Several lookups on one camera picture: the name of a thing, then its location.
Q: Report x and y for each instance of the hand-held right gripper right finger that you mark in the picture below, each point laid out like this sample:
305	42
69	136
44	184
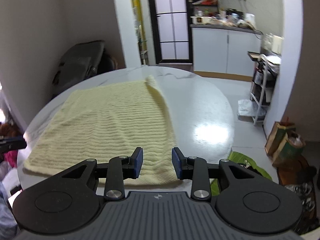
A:
176	162

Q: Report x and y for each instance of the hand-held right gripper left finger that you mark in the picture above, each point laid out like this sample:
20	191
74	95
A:
138	162

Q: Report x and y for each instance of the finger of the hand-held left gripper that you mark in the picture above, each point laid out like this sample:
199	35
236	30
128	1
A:
15	146
15	138

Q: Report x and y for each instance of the cream ribbed towel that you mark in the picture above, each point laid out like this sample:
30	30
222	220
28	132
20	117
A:
105	125

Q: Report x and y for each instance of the white plastic bag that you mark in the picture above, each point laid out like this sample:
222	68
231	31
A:
250	107

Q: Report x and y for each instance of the grey backpack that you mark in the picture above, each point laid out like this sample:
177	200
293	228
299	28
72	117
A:
77	62

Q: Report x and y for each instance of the dark round chair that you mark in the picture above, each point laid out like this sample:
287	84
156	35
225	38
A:
110	63

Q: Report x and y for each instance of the white rolling cart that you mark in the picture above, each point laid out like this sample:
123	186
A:
262	97

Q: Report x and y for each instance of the white kitchen base cabinet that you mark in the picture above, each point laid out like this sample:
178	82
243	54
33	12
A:
220	52

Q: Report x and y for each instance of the dark glass bottle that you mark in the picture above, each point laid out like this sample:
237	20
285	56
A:
258	73

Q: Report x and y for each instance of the grey sneakers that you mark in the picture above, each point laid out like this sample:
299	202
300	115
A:
301	195

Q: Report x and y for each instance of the black framed sliding door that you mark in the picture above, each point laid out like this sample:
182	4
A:
172	25

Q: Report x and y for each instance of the yellow vertical pipe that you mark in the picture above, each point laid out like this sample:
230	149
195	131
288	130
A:
137	17

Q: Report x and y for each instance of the pile of food bags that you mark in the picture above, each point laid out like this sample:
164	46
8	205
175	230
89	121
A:
232	22

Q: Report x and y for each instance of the white countertop appliance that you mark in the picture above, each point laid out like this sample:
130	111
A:
278	44

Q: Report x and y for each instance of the black spice rack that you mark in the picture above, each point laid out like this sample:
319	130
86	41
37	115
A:
203	5

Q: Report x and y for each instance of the black coffee machine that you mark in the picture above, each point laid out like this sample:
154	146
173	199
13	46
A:
235	13

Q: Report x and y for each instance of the white electric kettle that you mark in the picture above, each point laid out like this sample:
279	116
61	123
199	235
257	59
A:
250	20

